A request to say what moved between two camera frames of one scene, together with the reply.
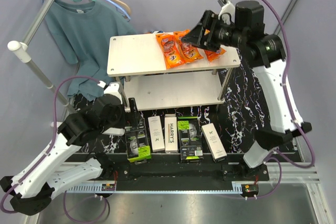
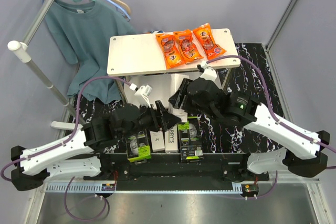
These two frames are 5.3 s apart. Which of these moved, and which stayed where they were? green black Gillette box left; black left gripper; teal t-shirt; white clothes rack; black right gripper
Moved: black left gripper; black right gripper
Stayed: white clothes rack; green black Gillette box left; teal t-shirt
